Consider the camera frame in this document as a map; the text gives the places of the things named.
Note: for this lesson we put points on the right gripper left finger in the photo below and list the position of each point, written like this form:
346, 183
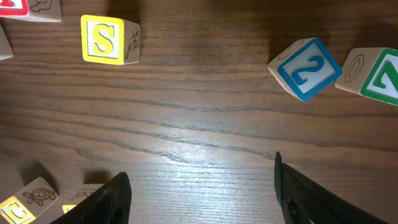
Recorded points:
110, 204

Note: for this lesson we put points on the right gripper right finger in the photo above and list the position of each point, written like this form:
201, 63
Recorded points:
304, 201

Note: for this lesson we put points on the yellow O block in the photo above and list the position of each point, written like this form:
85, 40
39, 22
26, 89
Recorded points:
80, 196

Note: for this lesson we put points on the yellow C block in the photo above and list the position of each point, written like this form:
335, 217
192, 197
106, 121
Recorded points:
29, 203

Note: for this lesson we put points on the blue 2 block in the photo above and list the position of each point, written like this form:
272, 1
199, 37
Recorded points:
305, 68

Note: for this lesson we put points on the green Z block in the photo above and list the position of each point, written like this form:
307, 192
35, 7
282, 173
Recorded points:
372, 73

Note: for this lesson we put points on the yellow S block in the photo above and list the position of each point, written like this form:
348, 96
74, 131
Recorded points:
110, 40

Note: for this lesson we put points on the red U block centre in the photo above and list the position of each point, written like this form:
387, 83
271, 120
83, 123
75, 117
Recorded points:
5, 48

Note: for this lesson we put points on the red I block centre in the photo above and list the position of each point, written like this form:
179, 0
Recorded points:
32, 10

